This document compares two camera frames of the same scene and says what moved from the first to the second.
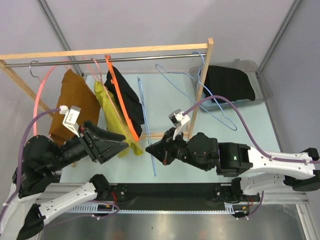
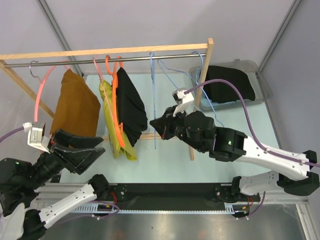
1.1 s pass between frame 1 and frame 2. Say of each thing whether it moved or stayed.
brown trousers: stayed
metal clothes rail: stayed
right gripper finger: moved
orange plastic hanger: moved
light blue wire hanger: moved
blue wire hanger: moved
